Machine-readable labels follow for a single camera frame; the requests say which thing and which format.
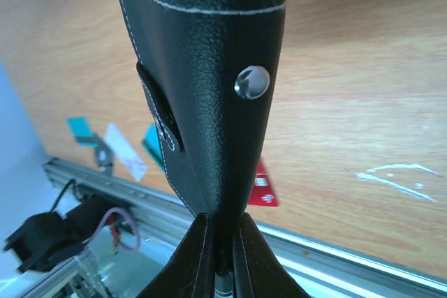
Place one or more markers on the black VIP card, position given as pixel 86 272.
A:
pixel 104 157

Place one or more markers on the teal card with black stripe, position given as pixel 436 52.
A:
pixel 150 144

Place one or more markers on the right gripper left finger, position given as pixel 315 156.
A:
pixel 187 272

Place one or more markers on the black leather card holder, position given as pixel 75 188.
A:
pixel 191 54

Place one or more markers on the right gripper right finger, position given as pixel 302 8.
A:
pixel 257 273

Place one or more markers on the aluminium front rail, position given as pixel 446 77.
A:
pixel 322 270

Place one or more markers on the red card in pile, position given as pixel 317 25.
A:
pixel 262 193

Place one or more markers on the teal card far left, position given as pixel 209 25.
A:
pixel 81 132

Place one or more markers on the white floral VIP card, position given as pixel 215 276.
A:
pixel 126 154

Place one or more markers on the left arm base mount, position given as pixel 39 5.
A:
pixel 45 240

